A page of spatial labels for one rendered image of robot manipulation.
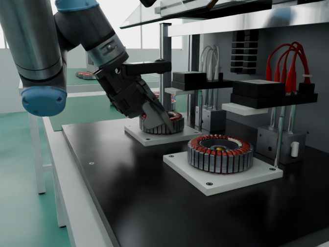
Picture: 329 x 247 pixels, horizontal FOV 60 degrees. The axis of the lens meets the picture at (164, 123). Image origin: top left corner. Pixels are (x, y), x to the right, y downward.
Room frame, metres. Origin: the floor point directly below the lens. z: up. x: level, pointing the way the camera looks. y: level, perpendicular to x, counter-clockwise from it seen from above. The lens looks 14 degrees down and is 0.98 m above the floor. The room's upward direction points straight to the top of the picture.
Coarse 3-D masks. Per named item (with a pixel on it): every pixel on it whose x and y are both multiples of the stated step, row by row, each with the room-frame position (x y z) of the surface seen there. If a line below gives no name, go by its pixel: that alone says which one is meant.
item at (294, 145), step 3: (291, 144) 0.49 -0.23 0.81; (294, 144) 0.49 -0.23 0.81; (297, 144) 0.49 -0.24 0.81; (291, 147) 0.49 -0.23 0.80; (294, 147) 0.49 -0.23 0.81; (297, 147) 0.49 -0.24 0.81; (291, 150) 0.49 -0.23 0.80; (294, 150) 0.49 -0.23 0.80; (297, 150) 0.49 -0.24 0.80; (291, 153) 0.49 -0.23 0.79; (294, 153) 0.49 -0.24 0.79; (297, 153) 0.49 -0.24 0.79; (294, 156) 0.49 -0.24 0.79
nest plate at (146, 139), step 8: (128, 128) 0.70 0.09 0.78; (136, 128) 0.70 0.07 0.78; (184, 128) 0.70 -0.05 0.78; (192, 128) 0.70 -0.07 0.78; (136, 136) 0.64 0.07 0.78; (144, 136) 0.63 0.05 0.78; (152, 136) 0.63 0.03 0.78; (160, 136) 0.63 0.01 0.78; (168, 136) 0.63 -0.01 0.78; (176, 136) 0.63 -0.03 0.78; (184, 136) 0.63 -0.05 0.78; (192, 136) 0.64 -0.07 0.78; (144, 144) 0.59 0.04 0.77; (152, 144) 0.60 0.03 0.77
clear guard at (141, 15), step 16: (160, 0) 0.38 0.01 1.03; (176, 0) 0.32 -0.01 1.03; (192, 0) 0.28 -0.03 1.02; (208, 0) 0.25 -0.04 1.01; (240, 0) 0.55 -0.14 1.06; (256, 0) 0.55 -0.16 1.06; (272, 0) 0.55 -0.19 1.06; (288, 0) 0.55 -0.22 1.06; (144, 16) 0.38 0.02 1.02; (160, 16) 0.32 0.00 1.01; (176, 16) 0.29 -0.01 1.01
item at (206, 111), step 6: (198, 108) 0.76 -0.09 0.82; (204, 108) 0.74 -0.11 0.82; (210, 108) 0.74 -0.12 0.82; (198, 114) 0.76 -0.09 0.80; (204, 114) 0.73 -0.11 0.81; (210, 114) 0.71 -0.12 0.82; (216, 114) 0.72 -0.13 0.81; (222, 114) 0.72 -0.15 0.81; (198, 120) 0.76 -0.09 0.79; (204, 120) 0.73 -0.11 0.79; (210, 120) 0.71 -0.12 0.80; (216, 120) 0.72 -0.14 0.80; (222, 120) 0.72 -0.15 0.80; (204, 126) 0.73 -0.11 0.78; (210, 126) 0.71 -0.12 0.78; (216, 126) 0.72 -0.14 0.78; (222, 126) 0.73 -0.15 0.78
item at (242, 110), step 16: (240, 80) 0.52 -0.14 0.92; (256, 80) 0.52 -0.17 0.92; (240, 96) 0.50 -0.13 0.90; (256, 96) 0.46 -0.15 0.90; (272, 96) 0.48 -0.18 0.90; (288, 96) 0.49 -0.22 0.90; (304, 96) 0.51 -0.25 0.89; (240, 112) 0.46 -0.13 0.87; (256, 112) 0.47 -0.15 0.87; (272, 112) 0.55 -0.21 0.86; (288, 128) 0.51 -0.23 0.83
